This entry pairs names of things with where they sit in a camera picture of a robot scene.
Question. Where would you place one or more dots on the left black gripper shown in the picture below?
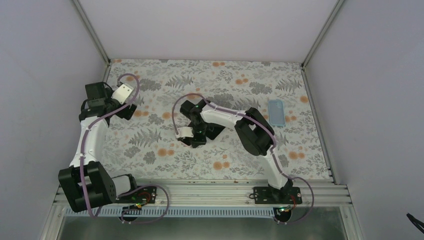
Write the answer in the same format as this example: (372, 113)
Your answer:
(122, 113)

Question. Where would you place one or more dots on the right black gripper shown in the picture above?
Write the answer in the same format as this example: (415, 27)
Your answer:
(196, 142)

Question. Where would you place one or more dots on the phone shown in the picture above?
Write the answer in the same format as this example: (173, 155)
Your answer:
(213, 130)

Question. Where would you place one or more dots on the light blue phone case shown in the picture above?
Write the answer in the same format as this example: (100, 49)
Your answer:
(276, 113)

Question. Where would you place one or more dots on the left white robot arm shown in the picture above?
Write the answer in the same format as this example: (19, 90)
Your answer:
(86, 183)

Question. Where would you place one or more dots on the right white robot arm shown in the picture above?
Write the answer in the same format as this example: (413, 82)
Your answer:
(257, 137)

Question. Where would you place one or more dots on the floral patterned table mat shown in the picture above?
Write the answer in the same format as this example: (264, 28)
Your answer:
(147, 148)

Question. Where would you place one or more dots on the black object at edge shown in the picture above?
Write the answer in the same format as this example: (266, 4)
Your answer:
(416, 222)

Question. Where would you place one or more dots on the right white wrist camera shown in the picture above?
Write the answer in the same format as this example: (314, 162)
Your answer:
(184, 132)

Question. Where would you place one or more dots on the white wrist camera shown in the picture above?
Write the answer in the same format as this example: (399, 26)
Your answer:
(184, 132)
(122, 93)

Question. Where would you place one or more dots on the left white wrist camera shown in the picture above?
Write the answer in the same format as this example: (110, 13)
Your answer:
(122, 93)

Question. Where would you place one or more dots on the left aluminium corner post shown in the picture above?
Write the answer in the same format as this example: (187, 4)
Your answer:
(91, 31)

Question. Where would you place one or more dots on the aluminium corner post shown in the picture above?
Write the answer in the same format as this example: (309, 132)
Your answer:
(322, 33)
(91, 31)

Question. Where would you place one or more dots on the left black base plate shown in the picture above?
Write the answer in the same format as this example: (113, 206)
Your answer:
(146, 195)

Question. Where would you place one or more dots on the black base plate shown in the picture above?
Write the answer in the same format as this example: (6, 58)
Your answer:
(146, 195)
(267, 195)

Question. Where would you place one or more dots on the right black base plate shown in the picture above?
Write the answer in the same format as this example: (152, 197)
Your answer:
(267, 195)

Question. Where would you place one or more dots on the aluminium rail frame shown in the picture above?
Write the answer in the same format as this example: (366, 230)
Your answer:
(225, 198)

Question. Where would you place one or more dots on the right aluminium corner post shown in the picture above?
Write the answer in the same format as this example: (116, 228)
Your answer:
(322, 33)

